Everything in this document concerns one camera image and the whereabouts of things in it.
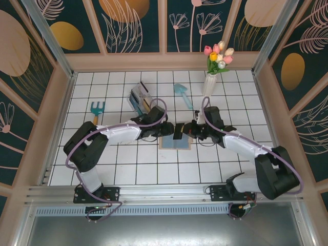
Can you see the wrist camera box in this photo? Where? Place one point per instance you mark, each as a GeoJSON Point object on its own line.
{"type": "Point", "coordinates": [156, 114]}
{"type": "Point", "coordinates": [214, 116]}

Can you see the white card black stripe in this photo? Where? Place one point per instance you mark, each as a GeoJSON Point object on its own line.
{"type": "Point", "coordinates": [143, 87]}

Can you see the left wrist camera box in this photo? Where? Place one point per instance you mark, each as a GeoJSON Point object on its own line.
{"type": "Point", "coordinates": [156, 114]}

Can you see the small black circuit board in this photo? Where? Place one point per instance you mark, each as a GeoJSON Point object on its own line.
{"type": "Point", "coordinates": [97, 208]}

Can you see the aluminium corner post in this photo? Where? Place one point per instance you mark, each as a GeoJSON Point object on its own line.
{"type": "Point", "coordinates": [274, 36]}
{"type": "Point", "coordinates": [51, 43]}

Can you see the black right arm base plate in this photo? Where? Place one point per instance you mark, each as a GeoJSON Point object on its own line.
{"type": "Point", "coordinates": [217, 192]}

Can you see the small green circuit board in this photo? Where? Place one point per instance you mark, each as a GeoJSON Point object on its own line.
{"type": "Point", "coordinates": [247, 208]}

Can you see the wall panel pink fern outlines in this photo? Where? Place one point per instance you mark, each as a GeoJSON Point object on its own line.
{"type": "Point", "coordinates": [312, 133]}

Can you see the clear acrylic card organizer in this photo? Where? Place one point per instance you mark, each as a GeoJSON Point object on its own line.
{"type": "Point", "coordinates": [139, 96]}

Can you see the blue card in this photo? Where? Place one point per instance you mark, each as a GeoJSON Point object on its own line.
{"type": "Point", "coordinates": [133, 101]}

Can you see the aluminium side rail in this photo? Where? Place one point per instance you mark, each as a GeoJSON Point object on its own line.
{"type": "Point", "coordinates": [66, 102]}
{"type": "Point", "coordinates": [264, 102]}

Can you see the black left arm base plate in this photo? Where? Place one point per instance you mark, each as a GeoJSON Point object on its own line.
{"type": "Point", "coordinates": [112, 193]}

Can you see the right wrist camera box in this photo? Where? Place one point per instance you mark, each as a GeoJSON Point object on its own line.
{"type": "Point", "coordinates": [214, 116]}

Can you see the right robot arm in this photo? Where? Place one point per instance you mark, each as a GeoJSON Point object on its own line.
{"type": "Point", "coordinates": [243, 144]}

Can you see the aluminium front rail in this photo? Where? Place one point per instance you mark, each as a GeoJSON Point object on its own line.
{"type": "Point", "coordinates": [164, 191]}

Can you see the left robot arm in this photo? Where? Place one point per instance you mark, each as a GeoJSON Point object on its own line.
{"type": "Point", "coordinates": [120, 132]}

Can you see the light blue toy shovel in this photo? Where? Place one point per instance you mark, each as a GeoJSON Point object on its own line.
{"type": "Point", "coordinates": [180, 89]}

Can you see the wall panel single flower outline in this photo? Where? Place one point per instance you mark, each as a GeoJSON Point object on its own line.
{"type": "Point", "coordinates": [12, 128]}

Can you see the artificial tulip bouquet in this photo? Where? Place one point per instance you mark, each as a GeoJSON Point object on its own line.
{"type": "Point", "coordinates": [217, 57]}

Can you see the gold card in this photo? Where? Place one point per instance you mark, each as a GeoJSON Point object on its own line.
{"type": "Point", "coordinates": [146, 103]}

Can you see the wall panel pink oval grasses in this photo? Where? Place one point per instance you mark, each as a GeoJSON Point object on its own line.
{"type": "Point", "coordinates": [256, 15]}

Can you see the wall panel flower outlines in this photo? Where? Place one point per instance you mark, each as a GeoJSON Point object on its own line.
{"type": "Point", "coordinates": [200, 25]}

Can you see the wall panel gold oval fern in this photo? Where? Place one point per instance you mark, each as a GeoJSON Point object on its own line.
{"type": "Point", "coordinates": [302, 64]}

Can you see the white ribbed vase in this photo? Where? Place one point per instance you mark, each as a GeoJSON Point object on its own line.
{"type": "Point", "coordinates": [208, 85]}

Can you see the grey metal sheet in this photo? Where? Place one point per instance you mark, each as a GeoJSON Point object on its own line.
{"type": "Point", "coordinates": [164, 230]}

